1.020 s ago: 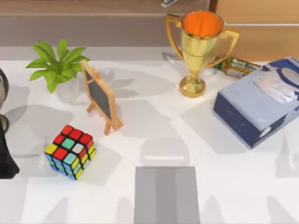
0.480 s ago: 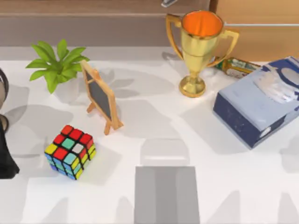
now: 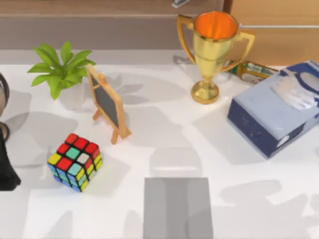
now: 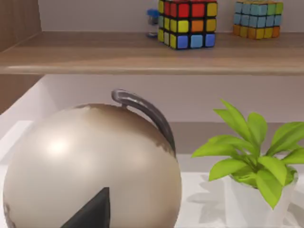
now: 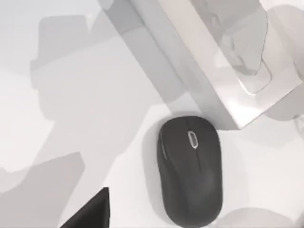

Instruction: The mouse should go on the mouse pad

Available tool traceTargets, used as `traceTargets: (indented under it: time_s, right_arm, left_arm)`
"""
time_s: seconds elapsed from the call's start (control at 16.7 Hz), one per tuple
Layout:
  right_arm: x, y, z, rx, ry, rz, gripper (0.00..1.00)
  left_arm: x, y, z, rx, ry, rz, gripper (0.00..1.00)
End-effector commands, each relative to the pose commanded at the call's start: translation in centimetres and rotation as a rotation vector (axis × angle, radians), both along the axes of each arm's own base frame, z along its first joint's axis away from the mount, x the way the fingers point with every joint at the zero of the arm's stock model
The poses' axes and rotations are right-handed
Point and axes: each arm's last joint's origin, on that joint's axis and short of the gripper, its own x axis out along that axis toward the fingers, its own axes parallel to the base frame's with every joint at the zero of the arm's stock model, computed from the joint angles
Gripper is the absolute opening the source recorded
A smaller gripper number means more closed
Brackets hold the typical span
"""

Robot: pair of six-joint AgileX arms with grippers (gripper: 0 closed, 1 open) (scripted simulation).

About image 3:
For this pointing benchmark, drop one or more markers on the wooden framed blackboard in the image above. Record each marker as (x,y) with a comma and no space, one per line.
(106,100)

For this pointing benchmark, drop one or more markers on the gold trophy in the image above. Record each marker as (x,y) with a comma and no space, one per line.
(211,49)

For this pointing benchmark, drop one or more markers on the grey flat mat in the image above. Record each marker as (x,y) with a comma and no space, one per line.
(177,209)

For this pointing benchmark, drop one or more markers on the multicoloured puzzle cube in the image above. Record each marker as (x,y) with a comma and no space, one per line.
(74,163)

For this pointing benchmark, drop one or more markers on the green and gold can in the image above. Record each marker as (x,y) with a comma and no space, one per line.
(253,72)

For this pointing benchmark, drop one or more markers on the blue tissue box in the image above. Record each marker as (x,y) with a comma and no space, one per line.
(269,117)

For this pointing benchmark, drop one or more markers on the green potted plant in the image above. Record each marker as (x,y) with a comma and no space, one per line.
(61,71)

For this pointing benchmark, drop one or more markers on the wooden open shelf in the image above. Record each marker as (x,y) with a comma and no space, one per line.
(99,27)

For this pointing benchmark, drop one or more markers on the grey stapler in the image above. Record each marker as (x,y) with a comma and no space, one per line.
(180,2)

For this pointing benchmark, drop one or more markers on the wooden cupboard door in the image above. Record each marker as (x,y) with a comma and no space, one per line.
(279,47)

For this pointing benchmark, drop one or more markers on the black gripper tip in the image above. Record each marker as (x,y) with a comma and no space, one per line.
(5,171)

